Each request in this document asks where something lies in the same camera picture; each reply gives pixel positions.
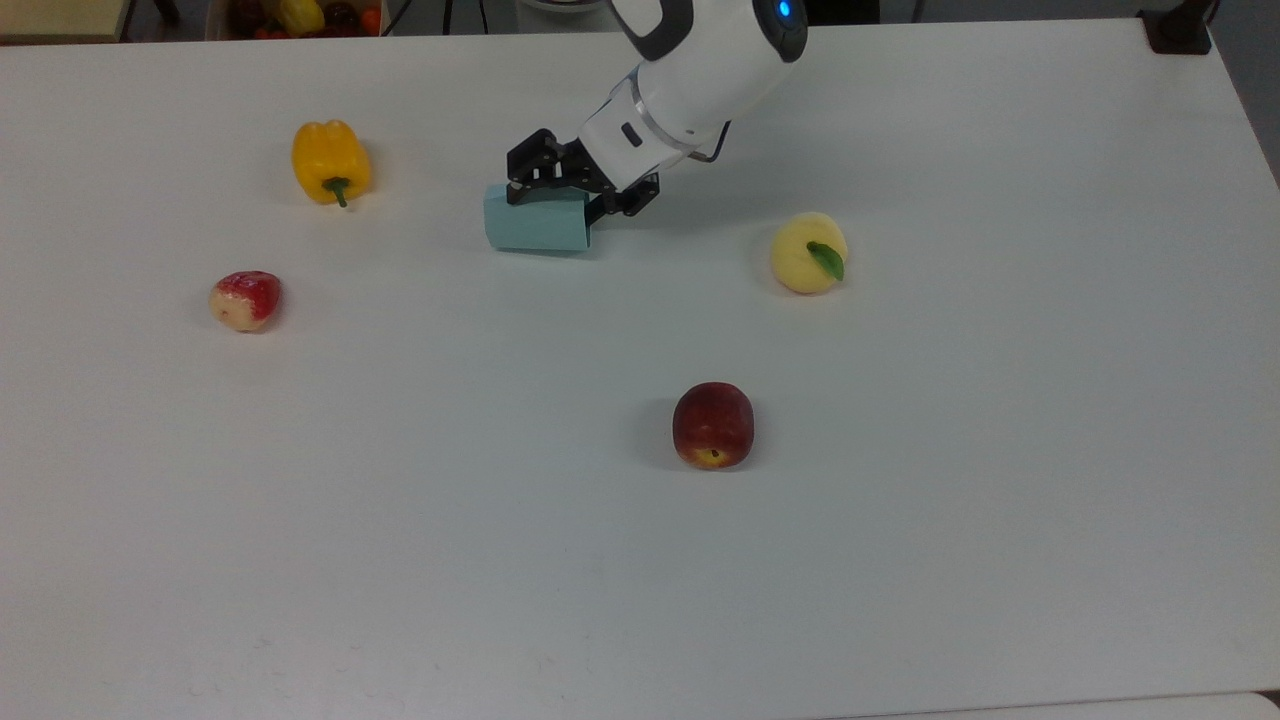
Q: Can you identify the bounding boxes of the red strawberry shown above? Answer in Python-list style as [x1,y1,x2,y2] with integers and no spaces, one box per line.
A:
[208,270,283,334]

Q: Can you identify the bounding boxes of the yellow peach with green leaf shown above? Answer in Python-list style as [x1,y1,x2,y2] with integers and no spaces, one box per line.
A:
[770,212,849,296]

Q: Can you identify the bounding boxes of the box of assorted toy fruit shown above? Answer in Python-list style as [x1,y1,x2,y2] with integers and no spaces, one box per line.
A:
[205,0,386,41]

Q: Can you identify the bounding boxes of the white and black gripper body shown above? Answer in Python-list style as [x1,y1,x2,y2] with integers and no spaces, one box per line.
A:
[555,84,693,201]

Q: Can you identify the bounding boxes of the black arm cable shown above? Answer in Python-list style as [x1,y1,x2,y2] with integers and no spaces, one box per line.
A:
[690,120,733,166]

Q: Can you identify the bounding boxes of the black box behind table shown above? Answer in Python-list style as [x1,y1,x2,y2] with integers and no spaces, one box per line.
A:
[805,0,882,27]

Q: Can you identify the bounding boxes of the yellow bell pepper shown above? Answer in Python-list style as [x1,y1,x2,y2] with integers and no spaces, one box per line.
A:
[291,119,373,209]

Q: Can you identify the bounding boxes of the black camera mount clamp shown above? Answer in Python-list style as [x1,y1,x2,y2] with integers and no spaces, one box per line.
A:
[1138,0,1221,56]

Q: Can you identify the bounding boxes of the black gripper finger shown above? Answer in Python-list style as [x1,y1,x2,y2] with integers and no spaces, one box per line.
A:
[584,175,662,228]
[506,128,567,207]

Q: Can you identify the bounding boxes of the light blue hexagonal mug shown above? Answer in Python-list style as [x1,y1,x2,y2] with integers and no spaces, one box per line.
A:
[484,182,593,254]

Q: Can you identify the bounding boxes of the black hanging cables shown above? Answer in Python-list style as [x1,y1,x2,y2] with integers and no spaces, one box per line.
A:
[440,0,493,36]

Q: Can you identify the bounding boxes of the red apple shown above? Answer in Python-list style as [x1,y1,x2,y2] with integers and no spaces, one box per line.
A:
[672,381,756,471]

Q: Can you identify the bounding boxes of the beige wooden board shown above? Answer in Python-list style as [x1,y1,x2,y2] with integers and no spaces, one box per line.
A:
[0,0,136,44]

